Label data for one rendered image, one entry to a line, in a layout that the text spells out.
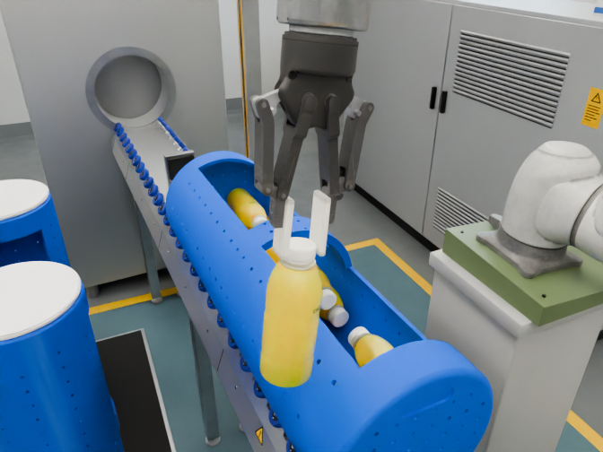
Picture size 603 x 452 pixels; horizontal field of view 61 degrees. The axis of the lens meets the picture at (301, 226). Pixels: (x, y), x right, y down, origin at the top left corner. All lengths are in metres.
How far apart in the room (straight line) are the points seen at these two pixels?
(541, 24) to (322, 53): 2.00
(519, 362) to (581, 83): 1.32
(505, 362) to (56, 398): 1.01
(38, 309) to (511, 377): 1.06
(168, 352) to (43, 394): 1.36
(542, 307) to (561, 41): 1.43
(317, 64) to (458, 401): 0.49
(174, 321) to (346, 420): 2.11
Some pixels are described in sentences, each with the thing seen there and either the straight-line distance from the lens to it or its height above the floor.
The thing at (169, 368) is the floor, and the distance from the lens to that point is 2.49.
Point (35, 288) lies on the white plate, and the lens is 1.28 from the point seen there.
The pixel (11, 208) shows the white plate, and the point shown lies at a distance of 1.68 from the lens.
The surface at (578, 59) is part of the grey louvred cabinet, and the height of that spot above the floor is 1.30.
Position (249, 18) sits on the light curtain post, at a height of 1.47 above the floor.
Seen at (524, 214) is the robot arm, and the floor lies 1.18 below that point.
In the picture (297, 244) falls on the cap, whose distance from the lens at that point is 0.57.
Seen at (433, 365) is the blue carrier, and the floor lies 1.23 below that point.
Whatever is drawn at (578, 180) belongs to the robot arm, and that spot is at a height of 1.28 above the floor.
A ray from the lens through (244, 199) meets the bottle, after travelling 1.32.
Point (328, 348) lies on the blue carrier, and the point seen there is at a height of 1.21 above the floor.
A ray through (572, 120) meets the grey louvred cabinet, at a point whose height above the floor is 1.08.
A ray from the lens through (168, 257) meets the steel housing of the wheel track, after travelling 1.60.
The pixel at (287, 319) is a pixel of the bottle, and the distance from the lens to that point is 0.58.
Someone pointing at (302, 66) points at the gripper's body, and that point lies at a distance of 0.50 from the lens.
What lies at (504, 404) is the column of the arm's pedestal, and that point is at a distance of 1.39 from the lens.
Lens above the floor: 1.71
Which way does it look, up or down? 29 degrees down
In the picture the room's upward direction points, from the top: straight up
